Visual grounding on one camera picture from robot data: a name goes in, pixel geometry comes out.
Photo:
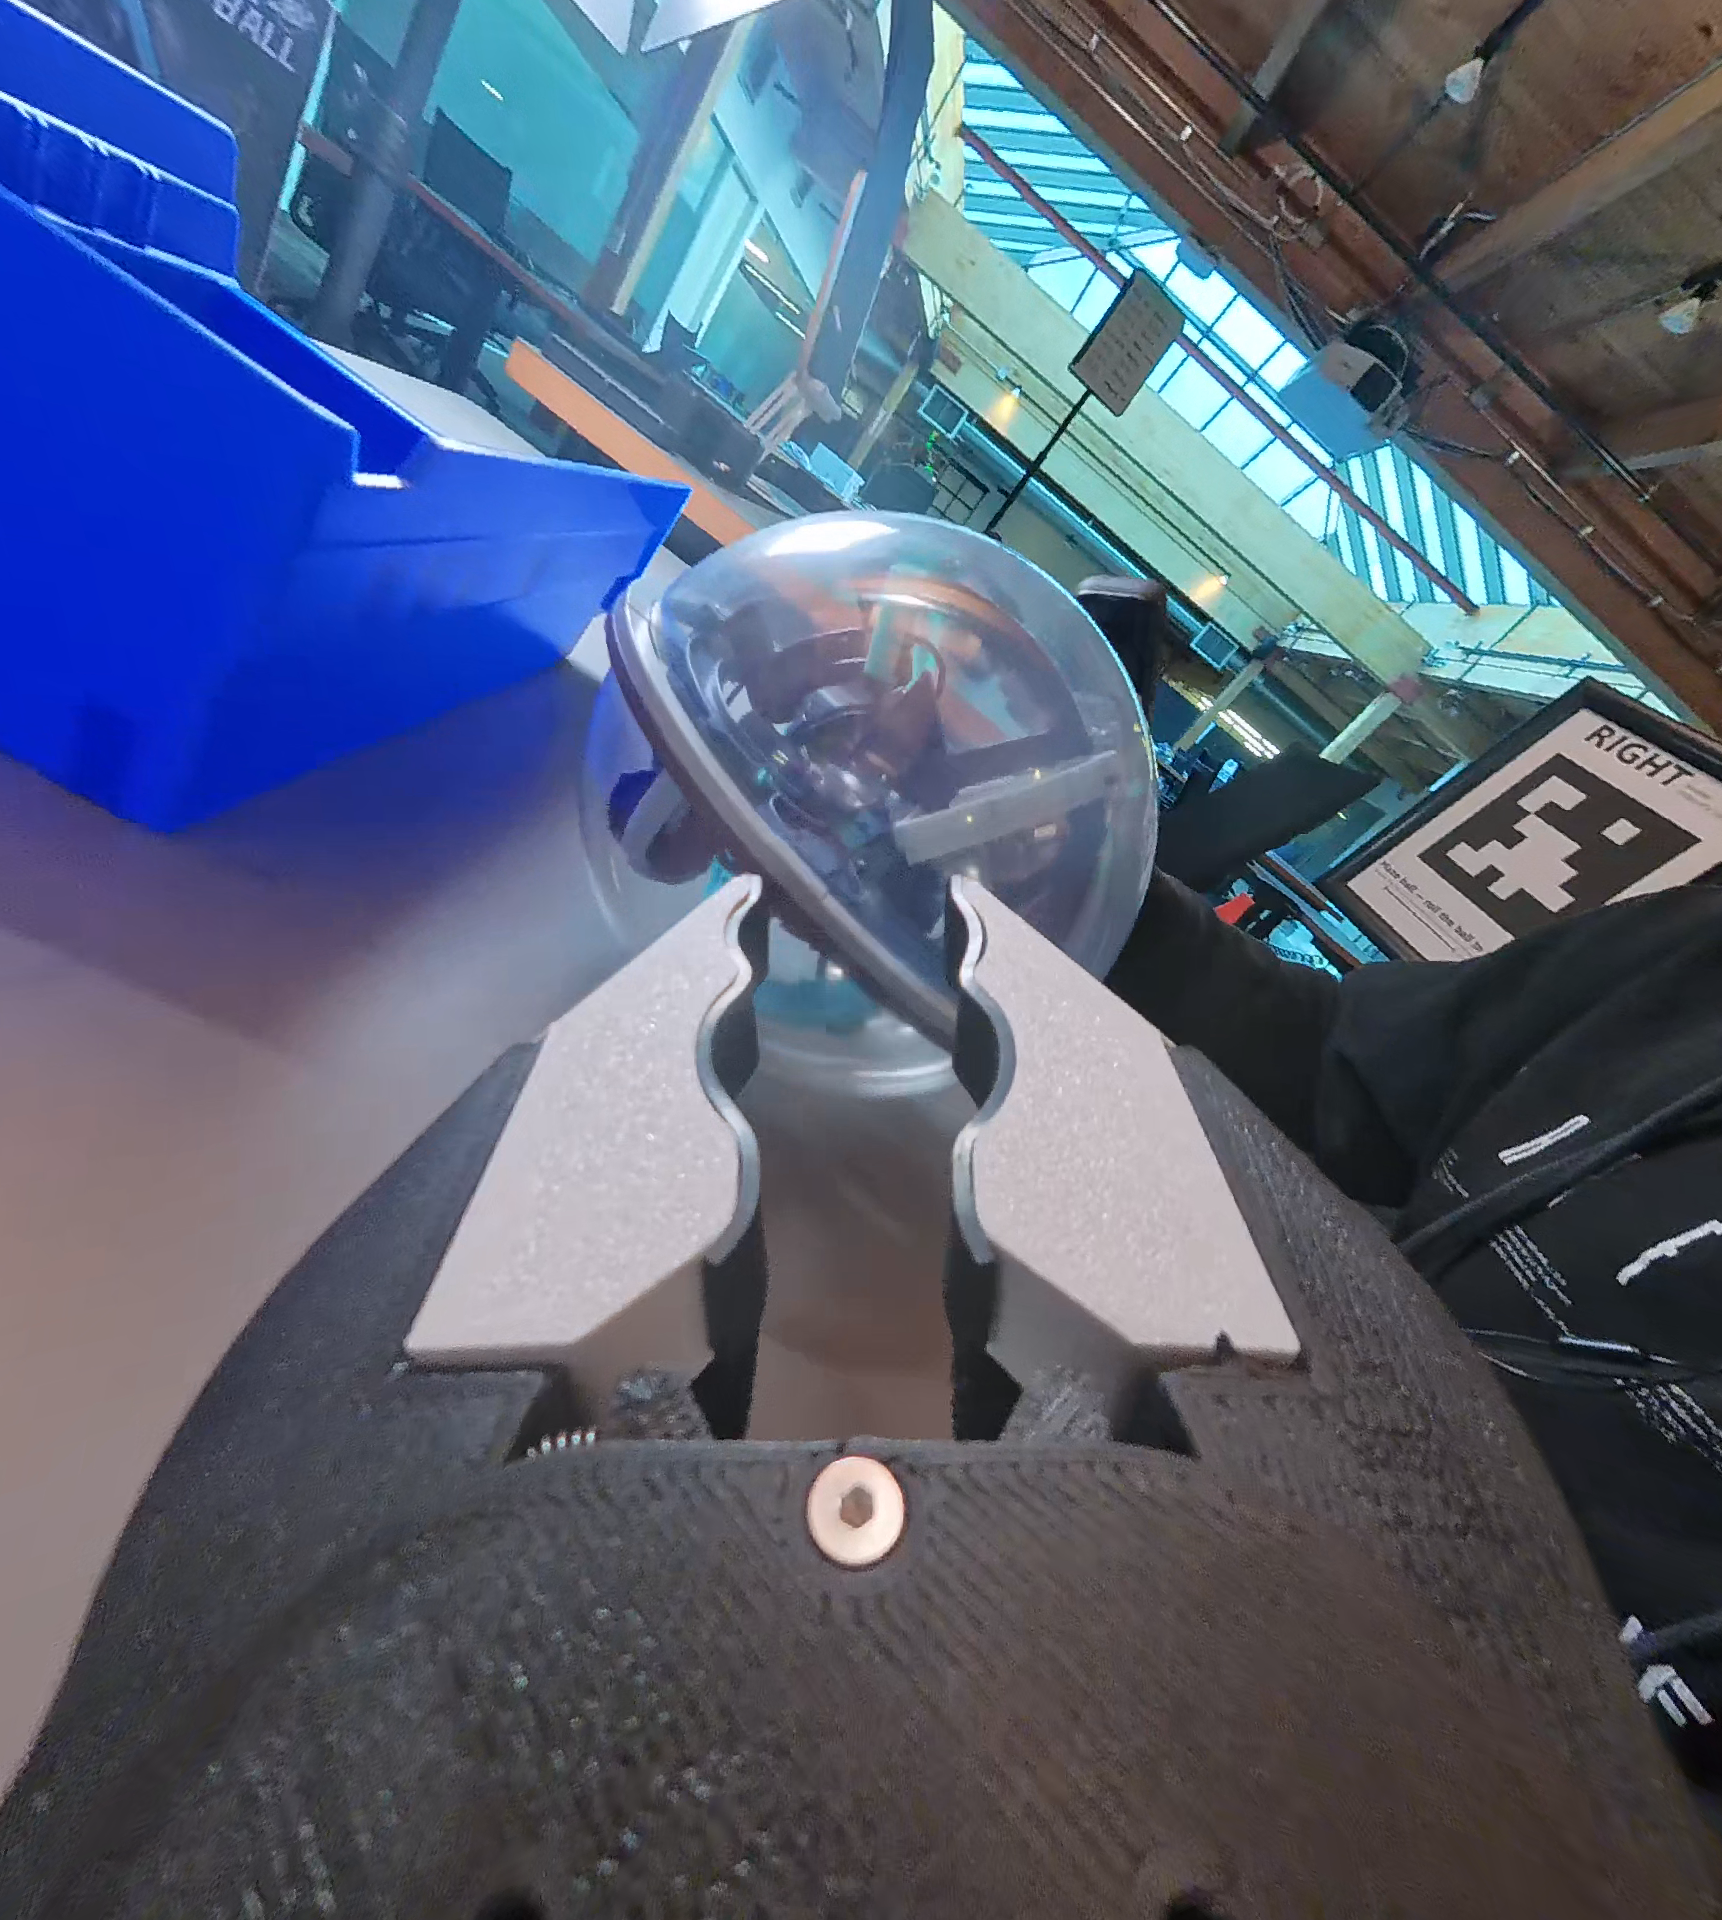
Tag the orange edged table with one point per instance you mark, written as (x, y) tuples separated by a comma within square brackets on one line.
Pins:
[(606, 435)]

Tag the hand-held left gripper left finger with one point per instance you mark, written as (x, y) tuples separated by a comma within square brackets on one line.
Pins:
[(591, 1185)]

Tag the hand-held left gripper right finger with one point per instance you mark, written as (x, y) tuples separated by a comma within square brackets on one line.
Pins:
[(1130, 1200)]

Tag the clear plastic maze ball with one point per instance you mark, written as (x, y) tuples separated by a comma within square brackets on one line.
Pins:
[(860, 704)]

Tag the framed black white tag sign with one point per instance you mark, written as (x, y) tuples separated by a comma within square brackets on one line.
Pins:
[(1551, 840)]

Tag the dark printed game box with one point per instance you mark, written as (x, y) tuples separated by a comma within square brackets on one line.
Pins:
[(260, 91)]

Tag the blue plastic bin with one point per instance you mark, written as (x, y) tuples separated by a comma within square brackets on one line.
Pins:
[(126, 524)]

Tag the hanging sign board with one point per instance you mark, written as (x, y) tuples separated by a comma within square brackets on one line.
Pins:
[(1124, 343)]

